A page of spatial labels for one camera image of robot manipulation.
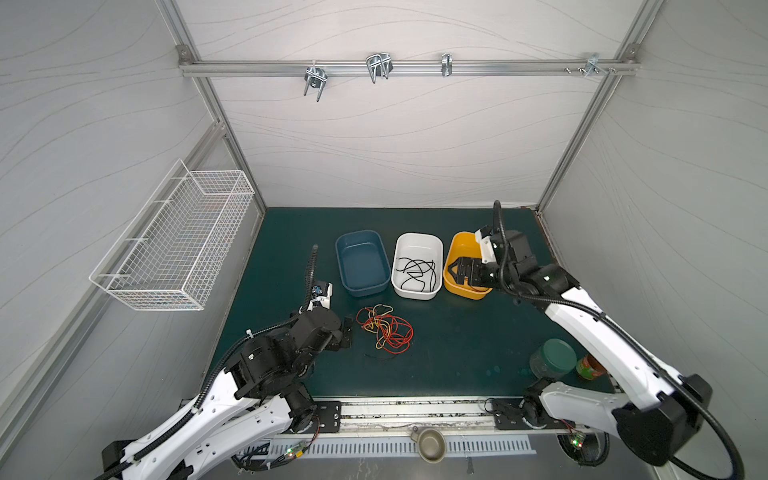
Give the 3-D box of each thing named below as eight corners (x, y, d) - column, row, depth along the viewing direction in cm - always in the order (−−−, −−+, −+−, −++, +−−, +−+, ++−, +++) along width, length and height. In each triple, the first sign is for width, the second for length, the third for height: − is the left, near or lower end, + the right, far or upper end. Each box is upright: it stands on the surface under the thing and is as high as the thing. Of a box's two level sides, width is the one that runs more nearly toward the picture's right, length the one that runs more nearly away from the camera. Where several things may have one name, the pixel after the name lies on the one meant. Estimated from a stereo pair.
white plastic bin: (391, 301, 98) (391, 290, 92) (391, 245, 113) (391, 232, 108) (445, 301, 98) (448, 290, 92) (438, 245, 113) (440, 232, 108)
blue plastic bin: (346, 305, 96) (343, 294, 91) (337, 248, 112) (334, 236, 106) (395, 294, 99) (395, 283, 94) (379, 240, 114) (379, 228, 109)
